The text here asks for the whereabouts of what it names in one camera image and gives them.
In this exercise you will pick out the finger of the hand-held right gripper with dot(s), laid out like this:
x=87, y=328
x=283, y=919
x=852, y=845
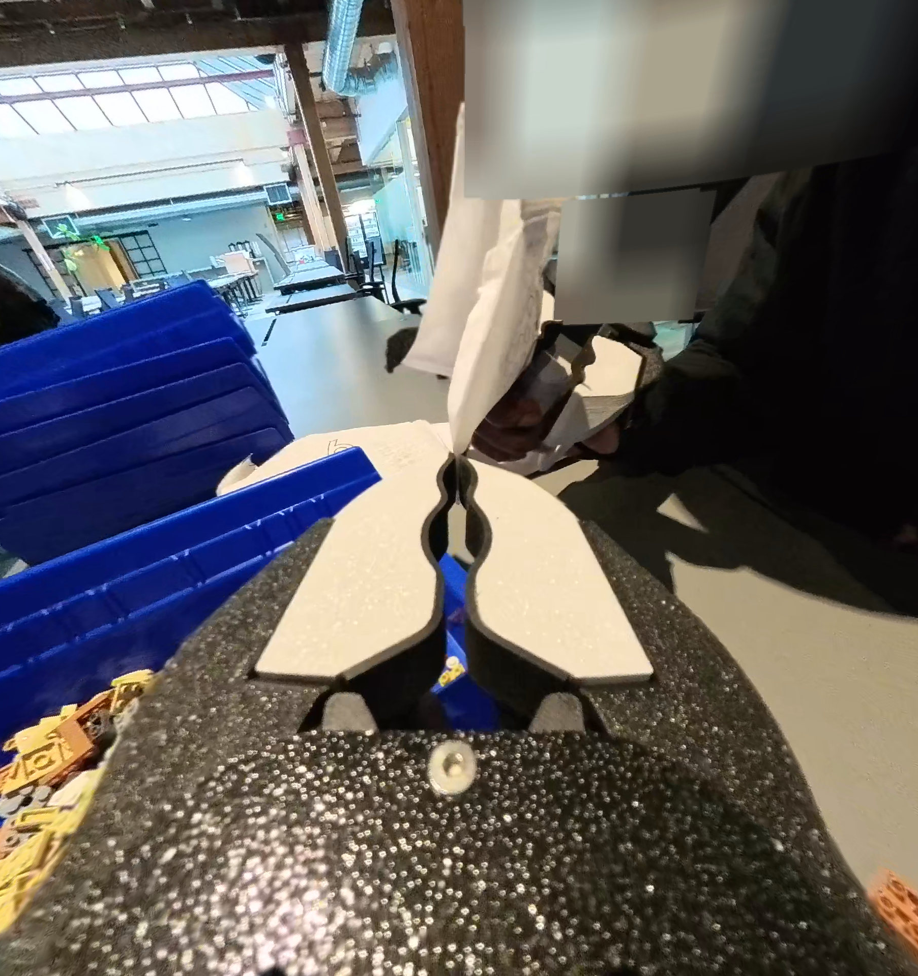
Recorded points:
x=607, y=370
x=550, y=377

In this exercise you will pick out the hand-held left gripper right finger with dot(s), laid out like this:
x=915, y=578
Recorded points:
x=558, y=602

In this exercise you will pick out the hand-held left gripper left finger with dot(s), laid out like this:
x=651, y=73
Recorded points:
x=352, y=602

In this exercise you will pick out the blue plastic bin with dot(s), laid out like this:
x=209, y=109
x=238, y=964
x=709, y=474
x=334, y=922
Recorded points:
x=123, y=572

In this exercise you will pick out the pile of tan toy bricks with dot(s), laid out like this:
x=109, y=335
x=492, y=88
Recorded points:
x=39, y=770

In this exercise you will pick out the orange toy brick plate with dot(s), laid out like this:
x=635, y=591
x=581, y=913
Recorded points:
x=905, y=915

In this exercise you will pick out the person's right forearm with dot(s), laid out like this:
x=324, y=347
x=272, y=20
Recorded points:
x=680, y=404

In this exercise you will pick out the grey desk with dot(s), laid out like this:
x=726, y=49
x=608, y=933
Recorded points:
x=810, y=686

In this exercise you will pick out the person's right hand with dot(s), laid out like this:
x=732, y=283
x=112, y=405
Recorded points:
x=508, y=427

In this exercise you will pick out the person's black jacket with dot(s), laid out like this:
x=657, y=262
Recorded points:
x=848, y=381

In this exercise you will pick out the wooden pillar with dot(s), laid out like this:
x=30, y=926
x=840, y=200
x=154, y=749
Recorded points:
x=428, y=114

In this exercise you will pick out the stack of blue bins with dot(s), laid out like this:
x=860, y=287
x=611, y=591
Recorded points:
x=123, y=396

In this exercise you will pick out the green exit sign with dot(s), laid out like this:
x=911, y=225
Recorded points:
x=60, y=226

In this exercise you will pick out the slim wooden post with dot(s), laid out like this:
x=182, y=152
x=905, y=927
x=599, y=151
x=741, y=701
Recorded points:
x=318, y=152

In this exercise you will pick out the silver ventilation duct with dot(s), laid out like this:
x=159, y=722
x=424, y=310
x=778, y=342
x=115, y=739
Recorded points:
x=343, y=46

